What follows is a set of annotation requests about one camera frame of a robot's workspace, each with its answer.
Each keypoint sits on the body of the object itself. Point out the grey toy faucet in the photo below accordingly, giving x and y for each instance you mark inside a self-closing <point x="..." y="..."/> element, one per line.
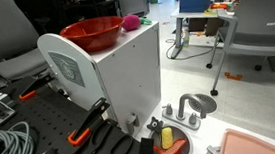
<point x="183" y="103"/>

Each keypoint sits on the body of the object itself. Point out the black perforated mounting board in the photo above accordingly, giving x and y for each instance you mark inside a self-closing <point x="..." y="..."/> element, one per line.
<point x="47" y="118"/>

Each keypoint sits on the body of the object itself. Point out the small black toy figure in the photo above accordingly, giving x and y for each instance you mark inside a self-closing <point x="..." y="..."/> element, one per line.
<point x="155" y="124"/>

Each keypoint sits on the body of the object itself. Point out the small black foam block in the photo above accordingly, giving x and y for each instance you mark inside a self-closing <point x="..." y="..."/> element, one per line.
<point x="146" y="150"/>

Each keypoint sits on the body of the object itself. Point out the small bottle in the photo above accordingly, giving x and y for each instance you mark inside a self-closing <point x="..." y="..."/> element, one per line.
<point x="185" y="39"/>

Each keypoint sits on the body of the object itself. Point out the white work table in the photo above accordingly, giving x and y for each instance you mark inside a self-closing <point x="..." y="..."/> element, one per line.
<point x="185" y="15"/>

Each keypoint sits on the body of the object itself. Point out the round grey floor drain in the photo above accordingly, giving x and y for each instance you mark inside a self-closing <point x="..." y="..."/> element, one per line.
<point x="208" y="102"/>

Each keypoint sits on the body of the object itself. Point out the grey office chair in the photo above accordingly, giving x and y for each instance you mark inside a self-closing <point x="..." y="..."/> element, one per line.
<point x="2" y="28"/>
<point x="263" y="22"/>

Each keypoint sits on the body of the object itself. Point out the white toy cabinet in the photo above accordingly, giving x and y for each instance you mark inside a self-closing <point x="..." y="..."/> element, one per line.
<point x="133" y="70"/>

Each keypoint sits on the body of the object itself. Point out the pink plastic cutting board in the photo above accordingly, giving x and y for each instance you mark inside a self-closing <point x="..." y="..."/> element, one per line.
<point x="244" y="146"/>

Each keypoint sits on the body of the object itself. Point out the white toy sink counter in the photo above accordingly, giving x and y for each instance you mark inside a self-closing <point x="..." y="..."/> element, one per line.
<point x="208" y="127"/>

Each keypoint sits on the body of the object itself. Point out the orange yellow toy pile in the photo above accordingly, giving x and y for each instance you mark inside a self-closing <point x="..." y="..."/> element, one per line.
<point x="218" y="5"/>

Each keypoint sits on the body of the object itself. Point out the yellow toy corn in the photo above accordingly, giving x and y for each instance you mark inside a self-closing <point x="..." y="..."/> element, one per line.
<point x="166" y="138"/>

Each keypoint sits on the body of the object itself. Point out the purple plush toy green leaf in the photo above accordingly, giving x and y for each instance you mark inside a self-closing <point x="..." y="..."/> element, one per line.
<point x="130" y="22"/>

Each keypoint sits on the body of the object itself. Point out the orange red plastic bowl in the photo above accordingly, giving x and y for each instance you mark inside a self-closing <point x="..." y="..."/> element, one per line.
<point x="94" y="37"/>

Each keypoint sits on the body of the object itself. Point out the grey toy burner grate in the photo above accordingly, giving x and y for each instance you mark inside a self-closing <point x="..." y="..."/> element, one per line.
<point x="212" y="152"/>

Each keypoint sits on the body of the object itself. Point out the brown cardboard box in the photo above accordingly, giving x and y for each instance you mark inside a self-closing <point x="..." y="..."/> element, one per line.
<point x="196" y="25"/>

